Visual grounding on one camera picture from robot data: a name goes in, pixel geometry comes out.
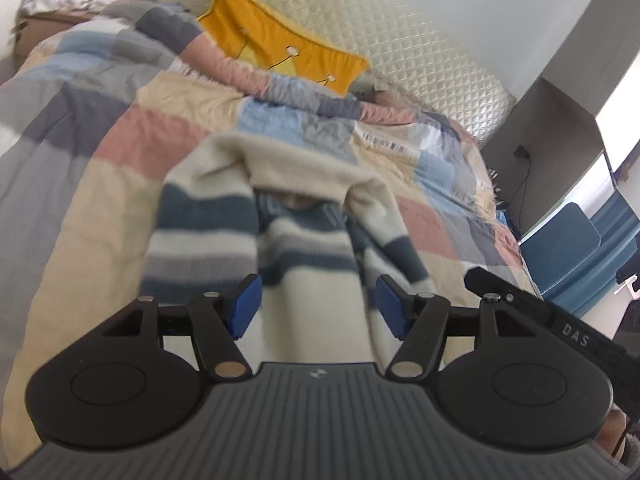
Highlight blue curtain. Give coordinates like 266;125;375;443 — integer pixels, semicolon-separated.
590;187;640;281

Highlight person's right forearm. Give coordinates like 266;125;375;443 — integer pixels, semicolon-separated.
595;404;640;476

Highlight black cable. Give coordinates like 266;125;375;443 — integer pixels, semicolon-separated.
516;156;532;235

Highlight cream quilted headboard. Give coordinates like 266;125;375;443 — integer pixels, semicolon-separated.
160;0;517;143

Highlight blue chair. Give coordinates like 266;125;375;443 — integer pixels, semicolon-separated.
520;202;626;318

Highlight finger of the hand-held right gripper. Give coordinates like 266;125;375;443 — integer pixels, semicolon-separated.
464;266;557;327

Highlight yellow pillow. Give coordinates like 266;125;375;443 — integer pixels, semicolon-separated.
196;0;370;96

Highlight grey cabinet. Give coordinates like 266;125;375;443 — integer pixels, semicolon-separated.
482;0;640;238

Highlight brown cardboard box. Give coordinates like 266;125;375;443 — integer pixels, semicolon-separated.
12;10;101;56

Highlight patchwork quilt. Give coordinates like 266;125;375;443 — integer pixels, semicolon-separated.
0;0;543;461

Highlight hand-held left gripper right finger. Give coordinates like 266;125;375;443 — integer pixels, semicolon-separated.
375;274;546;378

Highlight striped cream and blue sweater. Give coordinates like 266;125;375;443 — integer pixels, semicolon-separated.
142;132;433;366

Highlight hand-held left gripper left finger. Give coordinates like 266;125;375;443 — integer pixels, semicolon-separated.
100;274;263;381

